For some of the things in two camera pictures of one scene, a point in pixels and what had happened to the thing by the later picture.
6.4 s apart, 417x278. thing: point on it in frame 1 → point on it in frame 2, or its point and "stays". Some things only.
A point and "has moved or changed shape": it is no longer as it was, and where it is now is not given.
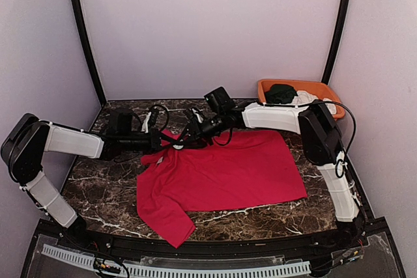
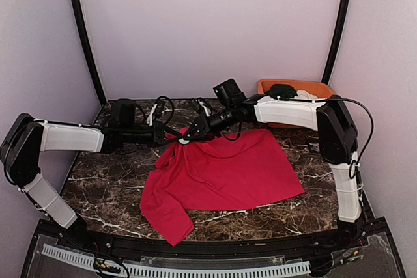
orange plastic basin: [320, 89] stays
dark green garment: [280, 94] stays
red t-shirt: [176, 180] has moved or changed shape
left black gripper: [155, 136] → [159, 135]
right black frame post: [334, 51] stays
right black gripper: [197, 133] stays
